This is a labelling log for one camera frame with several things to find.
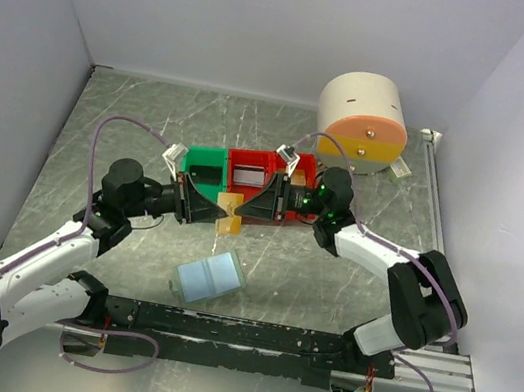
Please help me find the white magnetic stripe card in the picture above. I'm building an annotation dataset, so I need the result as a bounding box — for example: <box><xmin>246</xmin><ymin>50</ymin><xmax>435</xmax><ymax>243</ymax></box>
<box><xmin>232</xmin><ymin>164</ymin><xmax>266</xmax><ymax>188</ymax></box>

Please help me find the red plastic bin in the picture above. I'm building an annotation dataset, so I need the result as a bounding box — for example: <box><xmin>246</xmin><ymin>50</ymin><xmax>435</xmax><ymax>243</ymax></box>
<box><xmin>270</xmin><ymin>151</ymin><xmax>318</xmax><ymax>221</ymax></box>
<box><xmin>227</xmin><ymin>148</ymin><xmax>277</xmax><ymax>202</ymax></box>

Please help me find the middle red plastic bin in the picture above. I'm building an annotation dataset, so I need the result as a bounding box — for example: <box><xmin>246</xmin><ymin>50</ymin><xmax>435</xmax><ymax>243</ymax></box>
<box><xmin>227</xmin><ymin>148</ymin><xmax>277</xmax><ymax>202</ymax></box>

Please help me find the black card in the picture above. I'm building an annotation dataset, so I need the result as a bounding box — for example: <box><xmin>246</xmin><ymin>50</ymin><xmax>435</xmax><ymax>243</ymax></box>
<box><xmin>189</xmin><ymin>164</ymin><xmax>224</xmax><ymax>186</ymax></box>

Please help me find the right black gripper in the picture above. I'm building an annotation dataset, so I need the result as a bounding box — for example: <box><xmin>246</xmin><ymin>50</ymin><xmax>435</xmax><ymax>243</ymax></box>
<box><xmin>233</xmin><ymin>165</ymin><xmax>332</xmax><ymax>231</ymax></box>

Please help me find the beige cylindrical drawer cabinet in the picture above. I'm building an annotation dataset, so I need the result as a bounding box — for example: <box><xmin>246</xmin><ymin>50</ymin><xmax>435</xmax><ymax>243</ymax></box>
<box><xmin>316</xmin><ymin>71</ymin><xmax>408</xmax><ymax>174</ymax></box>

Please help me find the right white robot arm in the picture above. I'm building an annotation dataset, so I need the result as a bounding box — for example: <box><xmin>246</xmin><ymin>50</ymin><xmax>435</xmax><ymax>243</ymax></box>
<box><xmin>235</xmin><ymin>167</ymin><xmax>468</xmax><ymax>373</ymax></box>

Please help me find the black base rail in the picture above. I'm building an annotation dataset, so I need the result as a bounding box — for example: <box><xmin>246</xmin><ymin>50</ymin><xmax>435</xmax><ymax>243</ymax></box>
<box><xmin>66</xmin><ymin>295</ymin><xmax>395</xmax><ymax>389</ymax></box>

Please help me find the mint green card holder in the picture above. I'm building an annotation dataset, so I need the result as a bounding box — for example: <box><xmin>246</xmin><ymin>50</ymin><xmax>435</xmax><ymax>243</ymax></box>
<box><xmin>168</xmin><ymin>251</ymin><xmax>247</xmax><ymax>305</ymax></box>

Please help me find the right red plastic bin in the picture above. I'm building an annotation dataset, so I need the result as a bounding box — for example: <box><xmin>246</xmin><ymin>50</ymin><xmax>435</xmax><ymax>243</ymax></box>
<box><xmin>270</xmin><ymin>151</ymin><xmax>318</xmax><ymax>221</ymax></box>

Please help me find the silver aluminium frame rail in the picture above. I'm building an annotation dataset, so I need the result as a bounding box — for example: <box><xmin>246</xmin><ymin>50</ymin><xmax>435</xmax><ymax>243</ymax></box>
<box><xmin>393</xmin><ymin>349</ymin><xmax>476</xmax><ymax>392</ymax></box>

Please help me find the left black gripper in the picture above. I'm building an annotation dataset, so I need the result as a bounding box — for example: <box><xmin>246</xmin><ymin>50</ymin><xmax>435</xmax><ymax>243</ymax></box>
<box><xmin>122</xmin><ymin>161</ymin><xmax>231</xmax><ymax>233</ymax></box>

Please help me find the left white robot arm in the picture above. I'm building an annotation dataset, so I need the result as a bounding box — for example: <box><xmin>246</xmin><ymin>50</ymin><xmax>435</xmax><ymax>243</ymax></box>
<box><xmin>0</xmin><ymin>158</ymin><xmax>227</xmax><ymax>348</ymax></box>

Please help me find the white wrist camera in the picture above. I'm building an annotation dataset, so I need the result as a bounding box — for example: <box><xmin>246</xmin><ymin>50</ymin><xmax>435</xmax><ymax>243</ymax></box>
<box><xmin>276</xmin><ymin>144</ymin><xmax>300</xmax><ymax>178</ymax></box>
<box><xmin>162</xmin><ymin>142</ymin><xmax>188</xmax><ymax>181</ymax></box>

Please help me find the green plastic bin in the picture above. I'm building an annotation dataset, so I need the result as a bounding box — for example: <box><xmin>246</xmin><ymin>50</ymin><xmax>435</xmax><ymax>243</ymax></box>
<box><xmin>181</xmin><ymin>145</ymin><xmax>229</xmax><ymax>202</ymax></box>

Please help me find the small white tag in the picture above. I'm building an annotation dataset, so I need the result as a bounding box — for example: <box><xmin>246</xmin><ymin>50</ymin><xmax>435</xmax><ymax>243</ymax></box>
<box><xmin>389</xmin><ymin>157</ymin><xmax>412</xmax><ymax>181</ymax></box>

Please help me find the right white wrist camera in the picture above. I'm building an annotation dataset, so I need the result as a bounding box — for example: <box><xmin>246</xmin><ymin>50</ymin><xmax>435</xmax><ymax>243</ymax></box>
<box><xmin>276</xmin><ymin>144</ymin><xmax>300</xmax><ymax>178</ymax></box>

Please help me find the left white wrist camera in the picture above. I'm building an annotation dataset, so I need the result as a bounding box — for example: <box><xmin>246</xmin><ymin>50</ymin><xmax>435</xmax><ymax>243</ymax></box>
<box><xmin>162</xmin><ymin>142</ymin><xmax>188</xmax><ymax>181</ymax></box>

